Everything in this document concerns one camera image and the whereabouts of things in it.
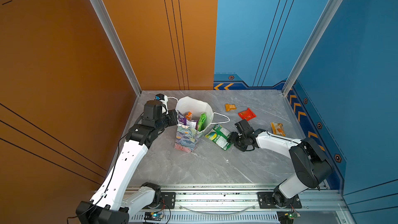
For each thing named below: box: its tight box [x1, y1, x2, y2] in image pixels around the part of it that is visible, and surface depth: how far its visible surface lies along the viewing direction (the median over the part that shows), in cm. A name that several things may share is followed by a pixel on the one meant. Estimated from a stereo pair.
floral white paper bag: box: [174, 96, 214, 153], surface depth 81 cm
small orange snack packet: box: [224, 103, 237, 112], surface depth 111 cm
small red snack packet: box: [238, 107, 258, 122], surface depth 107 cm
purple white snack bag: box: [177, 109, 199, 131], surface depth 79 cm
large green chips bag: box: [197, 112, 207, 132], surface depth 84 cm
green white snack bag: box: [205, 124, 232, 151], surface depth 95 cm
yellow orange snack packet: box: [270, 121, 287, 137], surface depth 98 cm
